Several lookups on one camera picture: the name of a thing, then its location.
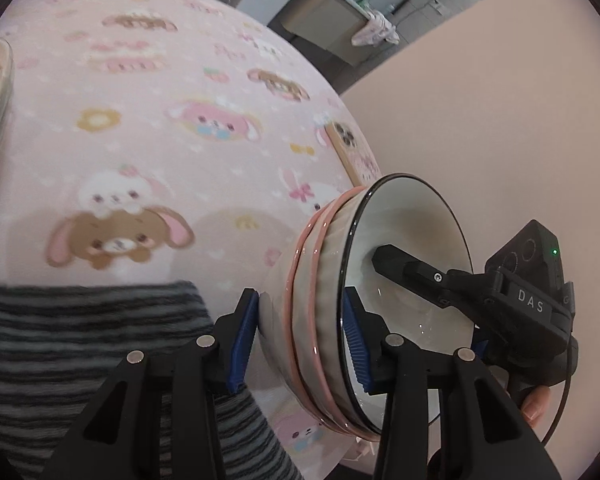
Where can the pink-rimmed white bowl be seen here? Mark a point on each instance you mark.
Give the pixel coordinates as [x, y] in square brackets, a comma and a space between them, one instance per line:
[410, 220]

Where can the pink cartoon printed tablecloth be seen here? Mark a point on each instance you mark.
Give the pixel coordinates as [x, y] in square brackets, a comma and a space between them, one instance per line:
[180, 170]

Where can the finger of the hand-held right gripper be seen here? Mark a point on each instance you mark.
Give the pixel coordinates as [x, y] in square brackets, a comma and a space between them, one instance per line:
[480, 346]
[405, 265]

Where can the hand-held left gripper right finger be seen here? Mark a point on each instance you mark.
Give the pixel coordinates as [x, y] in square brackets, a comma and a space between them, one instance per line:
[355, 345]

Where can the person's striped sweater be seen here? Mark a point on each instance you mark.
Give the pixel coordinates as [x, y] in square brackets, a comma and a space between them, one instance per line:
[55, 320]

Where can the person's right hand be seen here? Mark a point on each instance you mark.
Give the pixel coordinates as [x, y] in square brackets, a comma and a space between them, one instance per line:
[535, 402]

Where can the phone in pink case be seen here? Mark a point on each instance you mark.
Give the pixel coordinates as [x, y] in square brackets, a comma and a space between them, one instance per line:
[350, 150]

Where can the beige sink cabinet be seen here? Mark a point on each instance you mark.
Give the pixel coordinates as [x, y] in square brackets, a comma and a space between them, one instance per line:
[325, 15]

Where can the pink white towel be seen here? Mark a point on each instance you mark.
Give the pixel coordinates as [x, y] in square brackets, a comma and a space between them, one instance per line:
[375, 30]

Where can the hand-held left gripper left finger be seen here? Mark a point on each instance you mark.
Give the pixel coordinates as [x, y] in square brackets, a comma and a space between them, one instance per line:
[245, 340]

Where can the pink rimmed ribbed bowl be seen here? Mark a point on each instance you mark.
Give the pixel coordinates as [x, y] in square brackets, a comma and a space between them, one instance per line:
[275, 310]
[302, 305]

